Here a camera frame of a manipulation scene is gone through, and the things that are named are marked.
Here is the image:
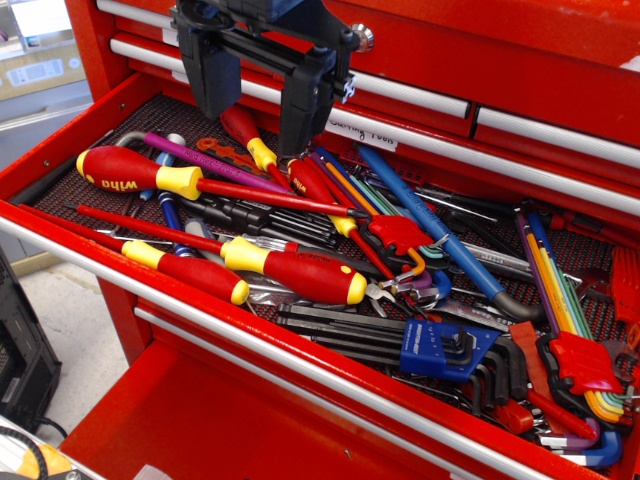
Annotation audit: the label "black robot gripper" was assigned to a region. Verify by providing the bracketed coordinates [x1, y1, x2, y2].
[171, 1, 360, 156]

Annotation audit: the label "violet Allen key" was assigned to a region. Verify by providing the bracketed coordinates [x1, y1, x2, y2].
[115, 131, 288, 194]

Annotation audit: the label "orange plastic key holder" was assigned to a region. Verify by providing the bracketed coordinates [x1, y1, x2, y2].
[196, 137, 266, 177]

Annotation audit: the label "black Torx key set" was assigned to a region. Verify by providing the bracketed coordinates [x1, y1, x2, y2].
[178, 195, 340, 248]

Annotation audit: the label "rainbow Allen key set centre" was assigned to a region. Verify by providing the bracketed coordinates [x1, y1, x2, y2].
[306, 151, 452, 305]

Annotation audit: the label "rainbow allen key set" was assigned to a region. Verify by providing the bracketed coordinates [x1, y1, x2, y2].
[515, 206, 639, 437]
[306, 151, 452, 305]

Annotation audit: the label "large blue Allen key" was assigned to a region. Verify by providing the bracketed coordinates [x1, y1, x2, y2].
[356, 145, 547, 322]

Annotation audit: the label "blue holder black Allen keys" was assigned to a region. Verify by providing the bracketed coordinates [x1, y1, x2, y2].
[276, 305, 528, 407]

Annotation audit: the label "rainbow Allen key set right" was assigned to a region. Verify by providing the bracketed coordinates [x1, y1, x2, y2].
[515, 206, 639, 437]

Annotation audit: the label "red yellow screwdriver back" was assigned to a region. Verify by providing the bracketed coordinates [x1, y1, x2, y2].
[220, 105, 291, 191]

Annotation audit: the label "white cutting tools label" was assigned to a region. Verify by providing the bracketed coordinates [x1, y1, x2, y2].
[325, 119, 399, 152]

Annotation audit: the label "silver chest lock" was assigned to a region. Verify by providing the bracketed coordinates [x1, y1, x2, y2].
[351, 23, 375, 53]

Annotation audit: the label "red yellow screwdriver middle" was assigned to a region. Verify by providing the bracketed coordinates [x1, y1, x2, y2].
[287, 157, 393, 280]

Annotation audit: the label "blue white precision screwdriver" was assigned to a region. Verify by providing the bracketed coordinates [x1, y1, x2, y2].
[138, 132, 187, 202]

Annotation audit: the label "large red yellow Wiha screwdriver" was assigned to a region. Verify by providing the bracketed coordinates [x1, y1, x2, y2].
[76, 146, 367, 218]

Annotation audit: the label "red yellow screwdriver front left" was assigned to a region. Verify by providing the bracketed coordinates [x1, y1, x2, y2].
[19, 204, 250, 305]

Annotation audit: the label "red yellow screwdriver front centre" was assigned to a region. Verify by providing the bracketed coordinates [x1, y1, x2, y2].
[73, 204, 367, 305]

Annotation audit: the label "red tool chest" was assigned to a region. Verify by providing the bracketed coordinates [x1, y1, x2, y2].
[1, 1, 639, 479]

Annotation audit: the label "silver combination wrench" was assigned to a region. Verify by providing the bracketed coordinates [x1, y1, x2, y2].
[457, 240, 586, 286]

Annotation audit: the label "open red drawer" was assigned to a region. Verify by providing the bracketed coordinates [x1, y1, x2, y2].
[0, 72, 640, 480]

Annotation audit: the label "black device on floor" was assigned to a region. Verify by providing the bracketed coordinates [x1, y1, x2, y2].
[1, 256, 62, 432]

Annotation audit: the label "red comb-like holder right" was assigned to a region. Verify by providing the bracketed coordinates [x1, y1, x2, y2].
[610, 246, 639, 331]

